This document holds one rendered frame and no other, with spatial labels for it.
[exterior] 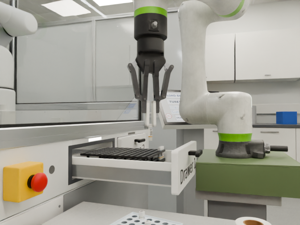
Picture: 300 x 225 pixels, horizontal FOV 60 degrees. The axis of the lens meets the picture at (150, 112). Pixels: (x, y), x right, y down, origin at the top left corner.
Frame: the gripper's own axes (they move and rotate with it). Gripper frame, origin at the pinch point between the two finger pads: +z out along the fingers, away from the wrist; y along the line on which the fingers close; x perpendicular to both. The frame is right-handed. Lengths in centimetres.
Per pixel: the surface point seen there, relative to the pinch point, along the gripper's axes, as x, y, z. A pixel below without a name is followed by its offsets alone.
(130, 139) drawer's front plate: 41.8, -0.3, 10.6
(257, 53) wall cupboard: 270, 213, -91
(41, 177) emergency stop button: -12.4, -25.7, 13.7
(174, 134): 168, 57, 18
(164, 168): -4.9, 2.9, 14.1
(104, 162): 4.0, -12.4, 13.8
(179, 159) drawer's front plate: -6.9, 6.3, 11.7
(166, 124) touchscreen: 84, 27, 6
